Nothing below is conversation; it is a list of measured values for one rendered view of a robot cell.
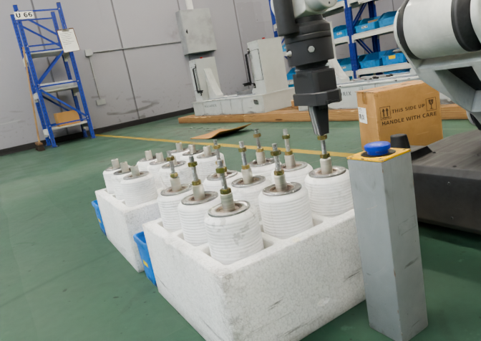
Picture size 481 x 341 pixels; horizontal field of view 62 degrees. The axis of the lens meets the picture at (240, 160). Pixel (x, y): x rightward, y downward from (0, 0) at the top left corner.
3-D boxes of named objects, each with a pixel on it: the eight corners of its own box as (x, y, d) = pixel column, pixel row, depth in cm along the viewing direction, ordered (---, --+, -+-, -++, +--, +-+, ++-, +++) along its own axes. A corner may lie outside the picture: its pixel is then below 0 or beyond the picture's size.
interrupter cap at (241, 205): (248, 200, 74) (248, 197, 74) (252, 213, 67) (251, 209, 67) (208, 208, 74) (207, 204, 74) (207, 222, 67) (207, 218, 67)
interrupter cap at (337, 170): (336, 166, 86) (336, 163, 86) (353, 173, 79) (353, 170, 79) (303, 174, 85) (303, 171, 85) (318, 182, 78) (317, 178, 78)
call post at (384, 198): (394, 309, 75) (375, 148, 69) (429, 326, 69) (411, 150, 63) (368, 327, 72) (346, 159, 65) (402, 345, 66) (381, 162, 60)
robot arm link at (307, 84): (356, 98, 75) (348, 32, 72) (311, 108, 72) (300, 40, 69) (320, 99, 87) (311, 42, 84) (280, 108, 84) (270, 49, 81)
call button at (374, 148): (376, 152, 67) (375, 140, 66) (396, 153, 63) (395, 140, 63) (359, 157, 65) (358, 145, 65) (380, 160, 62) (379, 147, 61)
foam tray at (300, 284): (283, 236, 117) (273, 178, 114) (396, 281, 84) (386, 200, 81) (158, 292, 99) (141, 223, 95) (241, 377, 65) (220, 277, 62)
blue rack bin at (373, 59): (379, 64, 651) (378, 51, 647) (400, 61, 619) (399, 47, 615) (358, 69, 625) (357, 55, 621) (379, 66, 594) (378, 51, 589)
